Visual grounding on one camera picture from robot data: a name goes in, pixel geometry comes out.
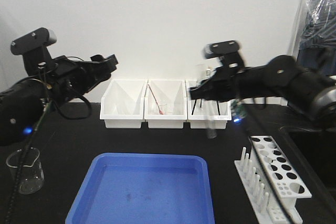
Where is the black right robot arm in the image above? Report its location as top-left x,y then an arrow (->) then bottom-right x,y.
189,53 -> 335,130

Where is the glass beaker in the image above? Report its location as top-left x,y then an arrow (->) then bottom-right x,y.
6,147 -> 44,195

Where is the grey pegboard drying rack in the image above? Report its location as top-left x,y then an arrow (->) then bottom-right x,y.
297,39 -> 335,76

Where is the left white storage bin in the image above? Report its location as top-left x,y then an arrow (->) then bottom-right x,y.
100,80 -> 147,129

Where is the middle white storage bin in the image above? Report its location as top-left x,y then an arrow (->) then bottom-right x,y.
144,79 -> 187,129

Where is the red glass thermometer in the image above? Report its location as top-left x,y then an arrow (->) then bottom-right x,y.
147,84 -> 164,115

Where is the clear glass test tube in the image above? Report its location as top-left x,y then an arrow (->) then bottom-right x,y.
195,63 -> 218,140

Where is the right white storage bin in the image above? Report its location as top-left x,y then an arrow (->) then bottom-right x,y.
185,80 -> 232,130

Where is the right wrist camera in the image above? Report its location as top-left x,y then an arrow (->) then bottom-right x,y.
203,40 -> 245,68

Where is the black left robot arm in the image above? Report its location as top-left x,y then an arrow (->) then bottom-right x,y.
1,55 -> 118,223

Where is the white storage bin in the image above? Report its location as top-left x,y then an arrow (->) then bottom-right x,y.
144,79 -> 187,129
185,80 -> 232,130
100,80 -> 147,129

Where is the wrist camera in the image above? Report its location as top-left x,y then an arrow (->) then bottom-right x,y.
11,27 -> 57,76
203,40 -> 245,68

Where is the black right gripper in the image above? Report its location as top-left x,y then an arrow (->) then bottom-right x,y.
189,67 -> 236,102

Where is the black sink basin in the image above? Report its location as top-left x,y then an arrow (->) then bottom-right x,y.
279,126 -> 335,194

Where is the white test tube rack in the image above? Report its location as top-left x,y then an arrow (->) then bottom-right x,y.
234,135 -> 312,223

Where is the plastic bag of pegs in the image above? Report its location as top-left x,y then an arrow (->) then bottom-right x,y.
299,0 -> 335,49

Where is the blue plastic tray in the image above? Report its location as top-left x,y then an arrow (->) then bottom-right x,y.
66,153 -> 215,223

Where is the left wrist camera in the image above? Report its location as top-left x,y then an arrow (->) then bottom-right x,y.
11,27 -> 57,76

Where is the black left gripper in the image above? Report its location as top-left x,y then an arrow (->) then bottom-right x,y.
42,54 -> 119,103

